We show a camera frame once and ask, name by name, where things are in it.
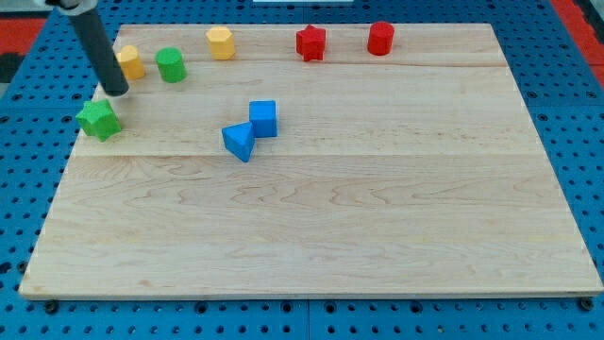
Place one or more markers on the green cylinder block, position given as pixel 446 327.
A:
pixel 171 64

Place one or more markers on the grey robot arm end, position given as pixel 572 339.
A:
pixel 71 7

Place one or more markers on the light wooden board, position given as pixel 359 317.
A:
pixel 418 174

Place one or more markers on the blue cube block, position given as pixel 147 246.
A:
pixel 263 116

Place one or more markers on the blue triangle block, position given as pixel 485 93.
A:
pixel 239 140

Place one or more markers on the red star block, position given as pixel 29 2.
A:
pixel 311 42

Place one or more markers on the yellow hexagon block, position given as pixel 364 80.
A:
pixel 221 42

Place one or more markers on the red cylinder block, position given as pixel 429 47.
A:
pixel 380 41

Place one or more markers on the yellow rounded block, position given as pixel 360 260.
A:
pixel 130 62

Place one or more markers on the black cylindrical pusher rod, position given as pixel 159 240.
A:
pixel 98 48

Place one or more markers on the green star block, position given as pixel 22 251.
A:
pixel 98 119

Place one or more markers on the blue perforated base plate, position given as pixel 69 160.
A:
pixel 556 58

